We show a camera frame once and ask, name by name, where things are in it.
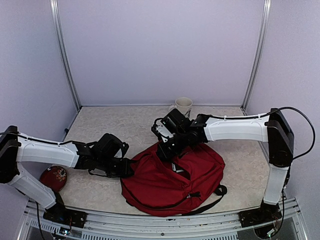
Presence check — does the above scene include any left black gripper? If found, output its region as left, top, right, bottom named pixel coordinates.
left=97, top=155, right=134, bottom=178

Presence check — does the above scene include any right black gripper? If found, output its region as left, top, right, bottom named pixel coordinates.
left=155, top=130, right=189, bottom=161

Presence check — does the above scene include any red backpack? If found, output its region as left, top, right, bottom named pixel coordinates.
left=120, top=143, right=228, bottom=217

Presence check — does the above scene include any red cap marker short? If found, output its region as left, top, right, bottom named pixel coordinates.
left=171, top=163, right=185, bottom=174

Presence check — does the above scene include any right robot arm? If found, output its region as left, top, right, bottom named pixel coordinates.
left=151, top=108, right=294, bottom=222

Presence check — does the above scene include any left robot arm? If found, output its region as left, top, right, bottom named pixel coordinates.
left=0, top=125, right=134, bottom=223

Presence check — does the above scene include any white patterned ceramic mug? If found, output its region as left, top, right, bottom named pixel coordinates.
left=168, top=97, right=193, bottom=118

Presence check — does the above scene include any red floral lacquer dish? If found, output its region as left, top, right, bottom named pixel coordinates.
left=39, top=165, right=68, bottom=193

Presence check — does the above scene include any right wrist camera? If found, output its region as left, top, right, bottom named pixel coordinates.
left=151, top=117, right=174, bottom=144

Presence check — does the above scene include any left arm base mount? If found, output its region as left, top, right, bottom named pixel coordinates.
left=43, top=208, right=87, bottom=228

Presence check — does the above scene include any front aluminium rail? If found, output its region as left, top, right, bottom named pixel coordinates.
left=17, top=198, right=311, bottom=240

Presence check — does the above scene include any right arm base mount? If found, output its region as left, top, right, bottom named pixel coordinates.
left=238, top=208, right=282, bottom=228

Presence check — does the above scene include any left aluminium frame post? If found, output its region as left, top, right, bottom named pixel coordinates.
left=49, top=0, right=82, bottom=112

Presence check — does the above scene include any aluminium frame post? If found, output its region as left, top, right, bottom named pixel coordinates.
left=49, top=0, right=82, bottom=112
left=241, top=0, right=272, bottom=113

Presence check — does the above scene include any right aluminium frame post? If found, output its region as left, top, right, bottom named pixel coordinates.
left=241, top=0, right=272, bottom=113

